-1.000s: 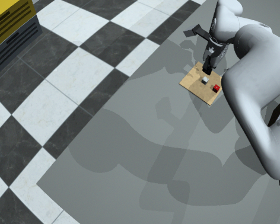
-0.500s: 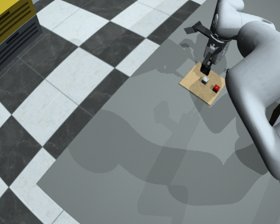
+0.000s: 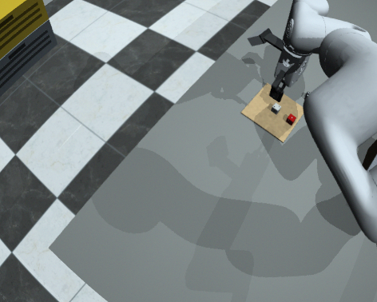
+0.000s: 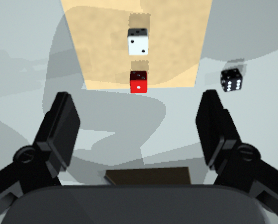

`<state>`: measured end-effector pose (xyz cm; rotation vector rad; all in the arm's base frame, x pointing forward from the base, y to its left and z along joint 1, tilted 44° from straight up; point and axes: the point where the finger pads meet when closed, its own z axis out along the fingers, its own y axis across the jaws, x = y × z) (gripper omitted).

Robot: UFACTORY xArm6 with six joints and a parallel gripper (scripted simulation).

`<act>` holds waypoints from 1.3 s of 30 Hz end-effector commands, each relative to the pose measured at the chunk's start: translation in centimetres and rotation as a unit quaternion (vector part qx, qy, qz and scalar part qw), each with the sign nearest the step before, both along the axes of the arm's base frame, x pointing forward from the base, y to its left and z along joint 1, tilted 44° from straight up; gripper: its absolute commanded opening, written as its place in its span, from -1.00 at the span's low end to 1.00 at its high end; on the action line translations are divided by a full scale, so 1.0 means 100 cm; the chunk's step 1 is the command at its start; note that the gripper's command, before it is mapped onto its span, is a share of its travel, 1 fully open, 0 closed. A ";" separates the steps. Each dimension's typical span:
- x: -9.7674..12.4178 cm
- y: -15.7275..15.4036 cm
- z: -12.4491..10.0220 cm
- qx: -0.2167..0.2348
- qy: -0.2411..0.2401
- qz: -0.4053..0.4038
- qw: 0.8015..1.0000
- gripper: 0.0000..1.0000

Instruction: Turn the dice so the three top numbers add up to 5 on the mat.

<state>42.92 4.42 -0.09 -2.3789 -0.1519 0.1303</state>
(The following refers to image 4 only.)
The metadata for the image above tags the white die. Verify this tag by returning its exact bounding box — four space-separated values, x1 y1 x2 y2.
127 28 148 55

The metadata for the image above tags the tan mottled mat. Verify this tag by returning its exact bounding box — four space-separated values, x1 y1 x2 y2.
61 0 212 90

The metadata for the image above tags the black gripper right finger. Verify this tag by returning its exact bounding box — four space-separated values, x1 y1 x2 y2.
195 89 278 216

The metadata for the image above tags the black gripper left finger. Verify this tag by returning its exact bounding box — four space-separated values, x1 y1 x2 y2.
0 92 80 215

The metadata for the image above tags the black die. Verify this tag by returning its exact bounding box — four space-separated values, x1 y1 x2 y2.
220 68 243 92

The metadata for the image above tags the red die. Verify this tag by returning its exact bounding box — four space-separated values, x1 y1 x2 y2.
130 71 147 93

